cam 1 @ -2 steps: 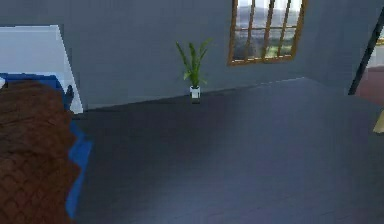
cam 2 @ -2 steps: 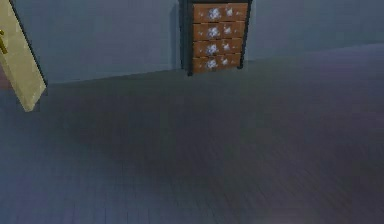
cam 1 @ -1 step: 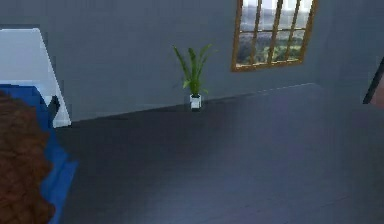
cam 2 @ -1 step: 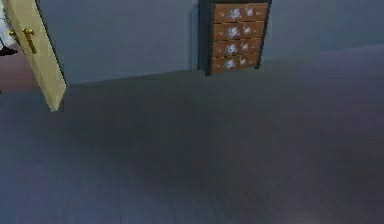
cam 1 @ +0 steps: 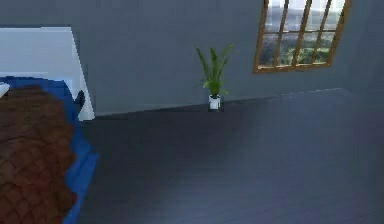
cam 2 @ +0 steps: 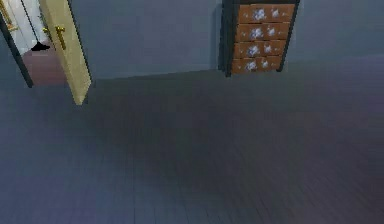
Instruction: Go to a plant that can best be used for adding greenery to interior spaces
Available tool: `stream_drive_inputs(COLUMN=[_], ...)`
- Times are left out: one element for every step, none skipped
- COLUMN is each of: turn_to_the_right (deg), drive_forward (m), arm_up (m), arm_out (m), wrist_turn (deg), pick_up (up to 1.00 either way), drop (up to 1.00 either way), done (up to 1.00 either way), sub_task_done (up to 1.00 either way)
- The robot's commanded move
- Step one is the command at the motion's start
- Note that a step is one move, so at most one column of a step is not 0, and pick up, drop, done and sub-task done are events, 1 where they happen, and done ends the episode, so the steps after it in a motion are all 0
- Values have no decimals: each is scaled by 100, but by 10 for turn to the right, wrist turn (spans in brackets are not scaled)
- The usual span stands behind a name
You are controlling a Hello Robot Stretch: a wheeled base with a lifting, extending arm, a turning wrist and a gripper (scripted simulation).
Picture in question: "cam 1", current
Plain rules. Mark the white pillow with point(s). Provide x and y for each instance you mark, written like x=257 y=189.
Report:
x=2 y=88

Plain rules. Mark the wooden framed window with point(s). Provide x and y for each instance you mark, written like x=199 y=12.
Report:
x=300 y=36

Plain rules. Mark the green house plant white pot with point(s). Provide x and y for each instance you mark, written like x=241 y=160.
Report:
x=214 y=76

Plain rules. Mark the white bed with blue sheet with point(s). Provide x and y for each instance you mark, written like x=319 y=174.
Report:
x=50 y=56

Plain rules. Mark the brown quilted blanket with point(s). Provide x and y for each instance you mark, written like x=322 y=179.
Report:
x=33 y=150

